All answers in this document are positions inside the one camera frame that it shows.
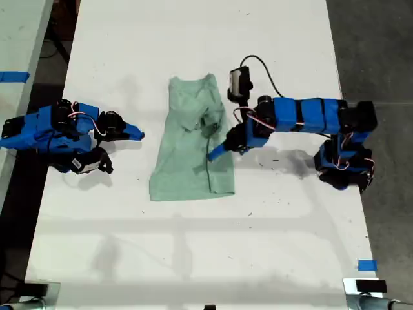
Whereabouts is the black camera cable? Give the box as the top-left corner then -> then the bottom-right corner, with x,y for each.
239,54 -> 287,99

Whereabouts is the small blue tape square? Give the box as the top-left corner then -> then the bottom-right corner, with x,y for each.
357,259 -> 378,272

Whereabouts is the black camera box with cable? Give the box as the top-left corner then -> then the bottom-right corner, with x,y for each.
227,65 -> 254,105

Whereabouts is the black box on metal bracket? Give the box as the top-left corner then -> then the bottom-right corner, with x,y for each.
21,281 -> 50,297
354,278 -> 388,295

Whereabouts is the short black camera stalk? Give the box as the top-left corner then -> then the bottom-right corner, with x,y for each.
236,99 -> 257,125

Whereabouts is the black camera box with label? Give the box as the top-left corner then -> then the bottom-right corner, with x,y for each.
69,147 -> 114,176

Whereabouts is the pale green t-shirt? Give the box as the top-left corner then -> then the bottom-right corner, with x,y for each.
148,72 -> 236,203

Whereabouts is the long blue tape strip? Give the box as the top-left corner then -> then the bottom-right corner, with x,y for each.
0,70 -> 31,84

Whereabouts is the black floor cable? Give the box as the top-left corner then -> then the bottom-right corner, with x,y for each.
39,28 -> 74,64

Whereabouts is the white side table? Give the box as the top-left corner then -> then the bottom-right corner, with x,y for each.
0,0 -> 55,207

